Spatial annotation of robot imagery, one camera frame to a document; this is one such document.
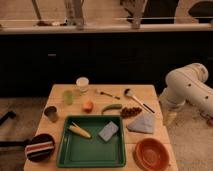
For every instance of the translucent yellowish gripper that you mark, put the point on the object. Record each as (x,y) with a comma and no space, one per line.
(169,112)

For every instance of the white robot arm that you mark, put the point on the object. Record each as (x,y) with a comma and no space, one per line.
(186,84)

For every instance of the blue-grey cloth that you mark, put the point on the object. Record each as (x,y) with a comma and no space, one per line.
(144,123)

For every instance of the bunch of dark grapes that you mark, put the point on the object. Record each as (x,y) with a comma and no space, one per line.
(130,112)

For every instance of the orange bowl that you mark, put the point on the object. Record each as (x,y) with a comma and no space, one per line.
(151,155)

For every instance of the green chili pepper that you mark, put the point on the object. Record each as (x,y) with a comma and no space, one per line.
(111,107)

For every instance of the blue sponge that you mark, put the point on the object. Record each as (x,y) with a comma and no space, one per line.
(108,131)

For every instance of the orange fruit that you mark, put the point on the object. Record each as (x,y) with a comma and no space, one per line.
(88,106)

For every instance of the white cup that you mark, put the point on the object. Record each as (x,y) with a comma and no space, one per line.
(82,84)

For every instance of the corn cob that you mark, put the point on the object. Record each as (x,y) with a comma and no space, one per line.
(80,131)

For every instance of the green plastic cup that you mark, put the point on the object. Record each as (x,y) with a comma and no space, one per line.
(67,97)

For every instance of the green plastic tray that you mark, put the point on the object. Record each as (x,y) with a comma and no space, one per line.
(76,151)

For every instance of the metal cup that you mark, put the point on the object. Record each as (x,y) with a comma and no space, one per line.
(51,113)

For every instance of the striped dark round plate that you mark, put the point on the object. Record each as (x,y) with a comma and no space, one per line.
(40,148)

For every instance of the black object on floor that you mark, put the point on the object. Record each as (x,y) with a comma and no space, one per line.
(9,114)

